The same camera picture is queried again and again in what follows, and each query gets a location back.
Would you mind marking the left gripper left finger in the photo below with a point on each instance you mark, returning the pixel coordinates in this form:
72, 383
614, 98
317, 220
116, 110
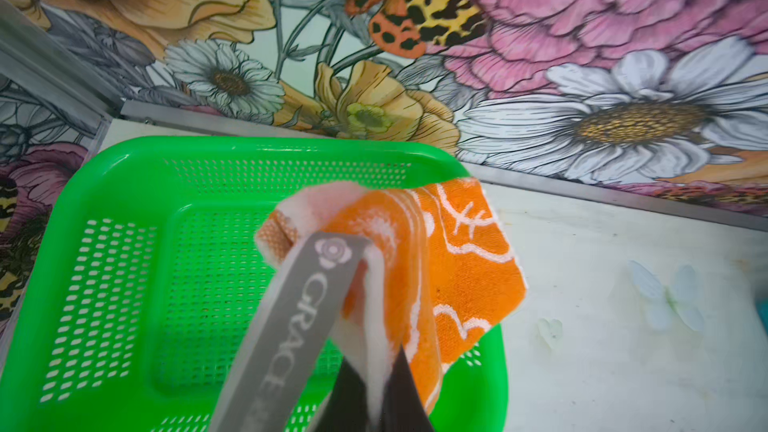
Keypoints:
345, 409

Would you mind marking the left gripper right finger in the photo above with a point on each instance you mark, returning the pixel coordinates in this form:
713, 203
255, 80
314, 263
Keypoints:
402, 410

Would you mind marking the green plastic basket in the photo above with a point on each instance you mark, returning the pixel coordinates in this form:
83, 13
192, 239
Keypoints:
148, 274

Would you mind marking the orange white patterned towel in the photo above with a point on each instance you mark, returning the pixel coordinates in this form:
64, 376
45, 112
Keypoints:
427, 270

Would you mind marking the teal plastic basket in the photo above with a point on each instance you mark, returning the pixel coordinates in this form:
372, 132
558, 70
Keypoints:
762, 310

